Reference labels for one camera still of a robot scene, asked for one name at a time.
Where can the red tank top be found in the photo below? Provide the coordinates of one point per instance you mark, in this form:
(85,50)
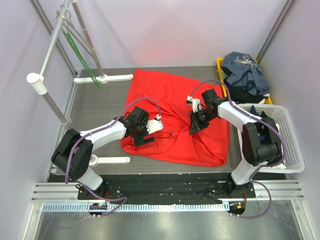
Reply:
(167,93)

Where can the grey clothes hanger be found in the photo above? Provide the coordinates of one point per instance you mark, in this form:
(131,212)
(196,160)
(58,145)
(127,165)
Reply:
(69,27)

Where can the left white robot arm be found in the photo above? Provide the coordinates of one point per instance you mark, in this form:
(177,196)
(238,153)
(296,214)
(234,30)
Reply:
(73,155)

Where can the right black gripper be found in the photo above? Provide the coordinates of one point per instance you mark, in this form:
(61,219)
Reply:
(196,123)

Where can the black garment in tray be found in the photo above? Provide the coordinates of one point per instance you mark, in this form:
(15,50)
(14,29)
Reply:
(241,96)

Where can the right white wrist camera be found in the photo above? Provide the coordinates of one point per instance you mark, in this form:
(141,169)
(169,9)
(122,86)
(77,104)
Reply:
(195,103)

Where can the yellow plastic tray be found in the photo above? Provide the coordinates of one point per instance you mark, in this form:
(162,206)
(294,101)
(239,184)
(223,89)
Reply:
(221,76)

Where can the navy garment in basket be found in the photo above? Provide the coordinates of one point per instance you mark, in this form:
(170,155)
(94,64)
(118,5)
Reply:
(257,112)

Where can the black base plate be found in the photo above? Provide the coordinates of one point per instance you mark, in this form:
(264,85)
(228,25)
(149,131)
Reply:
(172,188)

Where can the white plastic laundry basket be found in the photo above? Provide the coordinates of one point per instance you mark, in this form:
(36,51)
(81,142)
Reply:
(293,162)

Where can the blue grey garment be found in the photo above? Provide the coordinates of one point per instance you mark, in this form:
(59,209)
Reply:
(243,71)

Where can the green clothes hanger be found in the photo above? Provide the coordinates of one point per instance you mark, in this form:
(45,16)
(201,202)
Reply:
(81,59)

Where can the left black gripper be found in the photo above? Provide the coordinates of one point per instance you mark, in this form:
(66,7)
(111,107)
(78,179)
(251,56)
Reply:
(139,140)

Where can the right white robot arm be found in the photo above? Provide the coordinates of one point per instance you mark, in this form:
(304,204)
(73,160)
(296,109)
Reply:
(262,144)

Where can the white slotted cable duct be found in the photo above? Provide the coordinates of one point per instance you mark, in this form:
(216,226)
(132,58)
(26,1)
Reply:
(138,208)

